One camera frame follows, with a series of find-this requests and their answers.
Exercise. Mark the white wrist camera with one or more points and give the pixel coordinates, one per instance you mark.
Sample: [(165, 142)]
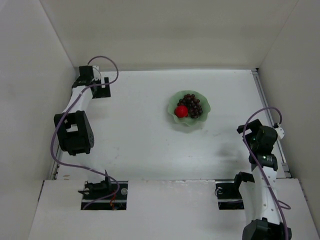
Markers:
[(96, 73), (279, 130)]

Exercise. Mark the aluminium table edge rail right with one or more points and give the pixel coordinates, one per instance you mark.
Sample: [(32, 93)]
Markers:
[(284, 171)]

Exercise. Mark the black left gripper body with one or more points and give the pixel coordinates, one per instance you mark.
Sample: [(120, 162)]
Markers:
[(102, 90)]

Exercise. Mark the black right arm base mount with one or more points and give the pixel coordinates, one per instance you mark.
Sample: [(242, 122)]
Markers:
[(228, 197)]

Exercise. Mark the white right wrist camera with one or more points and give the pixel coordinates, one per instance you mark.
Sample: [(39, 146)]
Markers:
[(279, 130)]

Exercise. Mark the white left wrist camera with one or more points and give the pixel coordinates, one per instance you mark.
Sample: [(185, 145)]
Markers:
[(96, 73)]

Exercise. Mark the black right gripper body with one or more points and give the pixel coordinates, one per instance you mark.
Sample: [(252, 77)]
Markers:
[(249, 127)]

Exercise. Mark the aluminium table edge rail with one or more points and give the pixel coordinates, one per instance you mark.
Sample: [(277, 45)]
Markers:
[(77, 101), (284, 171)]

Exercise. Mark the aluminium table edge rail left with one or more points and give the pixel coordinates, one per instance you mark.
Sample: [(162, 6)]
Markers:
[(77, 101)]

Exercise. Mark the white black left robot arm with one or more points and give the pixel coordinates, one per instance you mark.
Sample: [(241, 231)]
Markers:
[(72, 128)]

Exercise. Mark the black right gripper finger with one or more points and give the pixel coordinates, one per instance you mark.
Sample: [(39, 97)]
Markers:
[(242, 129), (254, 125)]

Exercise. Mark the dark red fake grape bunch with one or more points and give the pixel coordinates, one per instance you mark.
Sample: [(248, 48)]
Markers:
[(195, 109)]

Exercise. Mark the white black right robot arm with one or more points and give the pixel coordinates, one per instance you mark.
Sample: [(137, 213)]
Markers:
[(257, 188)]

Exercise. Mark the green wavy fruit bowl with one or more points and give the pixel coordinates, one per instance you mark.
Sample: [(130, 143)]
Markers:
[(173, 100)]

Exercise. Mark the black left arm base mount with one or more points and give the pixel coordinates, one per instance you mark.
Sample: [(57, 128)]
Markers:
[(106, 195)]

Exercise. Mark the red fake apple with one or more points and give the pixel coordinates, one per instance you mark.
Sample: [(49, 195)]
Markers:
[(181, 111)]

